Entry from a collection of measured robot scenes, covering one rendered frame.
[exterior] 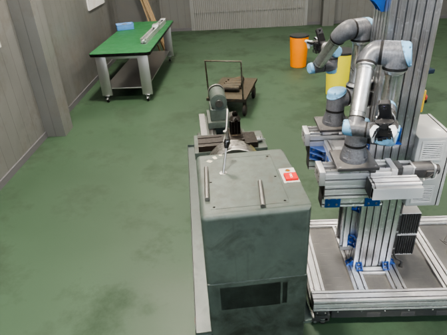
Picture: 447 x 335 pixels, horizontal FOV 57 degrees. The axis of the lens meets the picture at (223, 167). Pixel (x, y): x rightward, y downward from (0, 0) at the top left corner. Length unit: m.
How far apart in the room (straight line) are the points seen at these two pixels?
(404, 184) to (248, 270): 0.97
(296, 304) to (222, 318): 0.37
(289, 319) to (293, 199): 0.69
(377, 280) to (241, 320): 1.18
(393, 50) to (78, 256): 2.83
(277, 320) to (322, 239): 1.19
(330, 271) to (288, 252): 1.13
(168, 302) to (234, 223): 1.47
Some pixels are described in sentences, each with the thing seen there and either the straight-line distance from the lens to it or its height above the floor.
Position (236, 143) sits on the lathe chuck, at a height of 1.24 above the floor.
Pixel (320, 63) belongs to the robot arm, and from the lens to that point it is 2.83.
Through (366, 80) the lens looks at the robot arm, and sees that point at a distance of 2.07.
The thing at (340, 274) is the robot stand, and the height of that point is 0.21.
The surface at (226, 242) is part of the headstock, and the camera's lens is 1.82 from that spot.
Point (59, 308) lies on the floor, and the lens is 3.33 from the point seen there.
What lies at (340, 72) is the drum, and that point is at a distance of 6.47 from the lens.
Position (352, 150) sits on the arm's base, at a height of 1.24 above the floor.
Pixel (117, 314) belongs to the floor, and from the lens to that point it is 3.14.
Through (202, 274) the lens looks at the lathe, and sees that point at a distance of 2.50.
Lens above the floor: 2.28
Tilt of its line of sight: 30 degrees down
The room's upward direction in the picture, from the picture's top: 3 degrees counter-clockwise
